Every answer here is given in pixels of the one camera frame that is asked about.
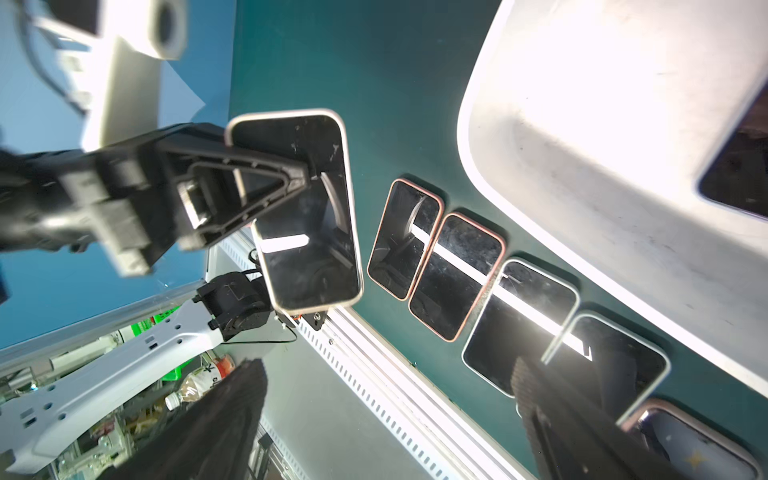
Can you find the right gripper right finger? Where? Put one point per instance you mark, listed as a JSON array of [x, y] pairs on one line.
[[572, 439]]

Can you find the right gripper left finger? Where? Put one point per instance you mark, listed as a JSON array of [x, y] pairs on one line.
[[214, 437]]

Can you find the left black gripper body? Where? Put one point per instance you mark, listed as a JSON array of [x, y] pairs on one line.
[[116, 196]]

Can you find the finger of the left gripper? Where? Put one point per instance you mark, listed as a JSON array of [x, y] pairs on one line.
[[216, 189]]

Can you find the phone light pink case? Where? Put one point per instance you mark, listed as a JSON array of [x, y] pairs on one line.
[[609, 365]]

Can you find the phone cream case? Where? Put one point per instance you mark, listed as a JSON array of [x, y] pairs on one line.
[[308, 247]]

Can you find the phone beige case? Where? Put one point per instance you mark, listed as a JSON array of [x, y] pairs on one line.
[[693, 448]]

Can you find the phone white case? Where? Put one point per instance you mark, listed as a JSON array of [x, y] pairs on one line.
[[527, 308]]

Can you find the phone coral case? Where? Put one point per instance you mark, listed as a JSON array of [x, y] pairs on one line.
[[405, 234]]

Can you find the phone salmon case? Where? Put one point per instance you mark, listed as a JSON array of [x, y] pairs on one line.
[[737, 177]]

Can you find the white plastic storage box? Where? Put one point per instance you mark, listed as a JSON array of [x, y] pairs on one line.
[[590, 125]]

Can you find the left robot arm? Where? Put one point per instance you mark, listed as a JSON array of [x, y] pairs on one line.
[[234, 303]]

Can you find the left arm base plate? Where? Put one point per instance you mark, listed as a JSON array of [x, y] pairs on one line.
[[315, 320]]

